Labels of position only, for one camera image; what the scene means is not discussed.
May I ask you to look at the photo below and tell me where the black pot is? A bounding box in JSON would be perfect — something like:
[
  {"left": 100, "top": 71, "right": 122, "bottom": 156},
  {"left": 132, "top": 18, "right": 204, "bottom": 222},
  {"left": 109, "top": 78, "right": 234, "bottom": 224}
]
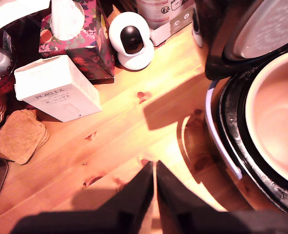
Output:
[{"left": 245, "top": 48, "right": 288, "bottom": 188}]

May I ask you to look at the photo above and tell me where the black Philips rice cooker body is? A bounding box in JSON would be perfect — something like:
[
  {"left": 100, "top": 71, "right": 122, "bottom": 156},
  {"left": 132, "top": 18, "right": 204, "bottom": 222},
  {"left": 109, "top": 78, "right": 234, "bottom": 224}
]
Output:
[{"left": 204, "top": 52, "right": 288, "bottom": 219}]

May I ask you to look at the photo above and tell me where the rice cooker lid, dimpled plate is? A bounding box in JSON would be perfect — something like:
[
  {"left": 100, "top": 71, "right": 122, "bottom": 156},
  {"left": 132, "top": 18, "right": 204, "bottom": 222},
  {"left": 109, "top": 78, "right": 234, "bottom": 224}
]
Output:
[{"left": 194, "top": 0, "right": 288, "bottom": 81}]

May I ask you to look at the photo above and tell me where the square cork coaster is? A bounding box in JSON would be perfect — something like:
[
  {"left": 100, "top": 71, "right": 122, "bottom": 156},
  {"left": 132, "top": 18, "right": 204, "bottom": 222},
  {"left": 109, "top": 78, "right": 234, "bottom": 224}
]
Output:
[
  {"left": 0, "top": 109, "right": 47, "bottom": 166},
  {"left": 35, "top": 126, "right": 50, "bottom": 159}
]

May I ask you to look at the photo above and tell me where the white Porlex carton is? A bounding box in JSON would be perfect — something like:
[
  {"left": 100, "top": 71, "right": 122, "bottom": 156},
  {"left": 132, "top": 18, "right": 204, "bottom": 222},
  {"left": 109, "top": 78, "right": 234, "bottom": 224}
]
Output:
[{"left": 14, "top": 55, "right": 102, "bottom": 123}]

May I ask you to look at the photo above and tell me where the floral tissue box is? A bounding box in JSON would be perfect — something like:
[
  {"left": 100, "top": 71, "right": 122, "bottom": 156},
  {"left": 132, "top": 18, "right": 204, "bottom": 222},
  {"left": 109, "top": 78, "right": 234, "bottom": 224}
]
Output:
[{"left": 38, "top": 0, "right": 115, "bottom": 85}]

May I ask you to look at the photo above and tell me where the red studded basket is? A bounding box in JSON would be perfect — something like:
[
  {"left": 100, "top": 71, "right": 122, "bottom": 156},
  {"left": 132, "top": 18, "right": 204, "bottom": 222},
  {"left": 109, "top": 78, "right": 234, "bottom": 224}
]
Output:
[{"left": 0, "top": 73, "right": 16, "bottom": 95}]

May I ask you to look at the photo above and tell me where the grey white printed carton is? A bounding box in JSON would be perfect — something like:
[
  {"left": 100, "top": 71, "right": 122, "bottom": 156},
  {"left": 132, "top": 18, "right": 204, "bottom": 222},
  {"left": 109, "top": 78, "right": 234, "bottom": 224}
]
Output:
[{"left": 148, "top": 0, "right": 196, "bottom": 47}]

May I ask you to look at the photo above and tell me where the pale jar with label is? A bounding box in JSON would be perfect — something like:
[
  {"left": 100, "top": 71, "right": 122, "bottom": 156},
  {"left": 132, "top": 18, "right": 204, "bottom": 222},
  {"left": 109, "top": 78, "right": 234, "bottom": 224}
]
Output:
[{"left": 136, "top": 0, "right": 171, "bottom": 30}]

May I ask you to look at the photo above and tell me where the white tissue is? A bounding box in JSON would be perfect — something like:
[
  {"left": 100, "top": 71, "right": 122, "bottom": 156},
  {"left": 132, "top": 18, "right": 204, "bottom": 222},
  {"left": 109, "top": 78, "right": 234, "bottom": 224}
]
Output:
[{"left": 50, "top": 0, "right": 86, "bottom": 41}]

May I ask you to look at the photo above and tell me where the white curved object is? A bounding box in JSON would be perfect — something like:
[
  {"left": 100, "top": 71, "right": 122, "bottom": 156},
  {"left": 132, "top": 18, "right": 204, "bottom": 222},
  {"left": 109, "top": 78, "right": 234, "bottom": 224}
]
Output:
[{"left": 0, "top": 0, "right": 52, "bottom": 35}]

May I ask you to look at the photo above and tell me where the white dome security camera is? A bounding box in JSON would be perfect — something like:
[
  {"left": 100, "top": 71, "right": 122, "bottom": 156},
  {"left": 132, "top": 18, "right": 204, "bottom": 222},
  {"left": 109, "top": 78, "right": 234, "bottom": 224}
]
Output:
[{"left": 109, "top": 11, "right": 155, "bottom": 71}]

